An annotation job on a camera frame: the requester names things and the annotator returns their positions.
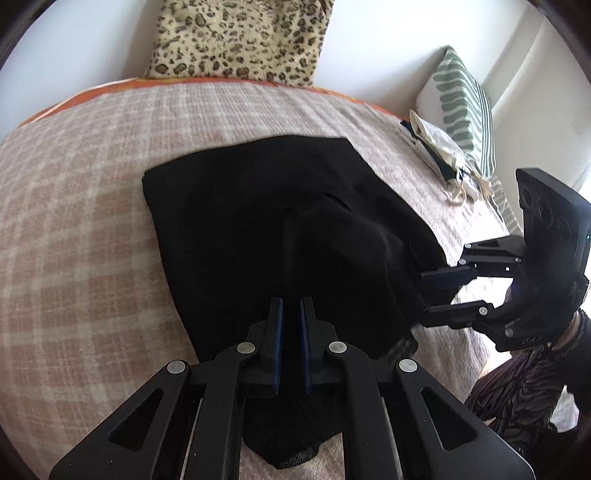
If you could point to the cream cloth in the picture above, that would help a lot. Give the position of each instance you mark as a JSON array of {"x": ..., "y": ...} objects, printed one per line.
[{"x": 434, "y": 136}]

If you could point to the cream tote bag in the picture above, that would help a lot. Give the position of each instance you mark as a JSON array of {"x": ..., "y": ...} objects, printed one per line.
[{"x": 466, "y": 187}]

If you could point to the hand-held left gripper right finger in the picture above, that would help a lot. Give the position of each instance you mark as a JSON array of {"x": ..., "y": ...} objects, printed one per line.
[{"x": 305, "y": 341}]

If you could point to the beige plaid blanket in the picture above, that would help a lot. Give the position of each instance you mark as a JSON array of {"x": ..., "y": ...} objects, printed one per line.
[{"x": 69, "y": 207}]

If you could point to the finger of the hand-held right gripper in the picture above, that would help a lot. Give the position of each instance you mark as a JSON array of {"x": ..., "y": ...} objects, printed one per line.
[
  {"x": 455, "y": 316},
  {"x": 445, "y": 279}
]

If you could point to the orange floral bed sheet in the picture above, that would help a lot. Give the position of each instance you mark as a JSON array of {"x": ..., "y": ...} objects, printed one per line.
[{"x": 138, "y": 83}]

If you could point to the dark cloth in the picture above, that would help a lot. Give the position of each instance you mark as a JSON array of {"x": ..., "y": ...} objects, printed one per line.
[{"x": 445, "y": 167}]

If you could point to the green striped pillow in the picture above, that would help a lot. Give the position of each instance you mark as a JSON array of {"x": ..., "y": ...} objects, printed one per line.
[{"x": 461, "y": 101}]

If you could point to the black mesh garment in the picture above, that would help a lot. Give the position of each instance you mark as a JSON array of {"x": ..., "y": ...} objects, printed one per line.
[{"x": 254, "y": 207}]

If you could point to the leopard print pillow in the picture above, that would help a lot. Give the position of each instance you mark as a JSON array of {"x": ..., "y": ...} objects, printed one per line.
[{"x": 240, "y": 37}]

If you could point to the person's striped skirt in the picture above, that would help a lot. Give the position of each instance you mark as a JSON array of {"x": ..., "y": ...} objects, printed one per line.
[{"x": 517, "y": 392}]

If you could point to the person's right forearm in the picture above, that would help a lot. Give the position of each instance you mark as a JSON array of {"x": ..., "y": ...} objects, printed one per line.
[{"x": 575, "y": 337}]

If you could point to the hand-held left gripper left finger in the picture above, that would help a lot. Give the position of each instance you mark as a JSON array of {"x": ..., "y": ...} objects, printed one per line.
[{"x": 277, "y": 341}]

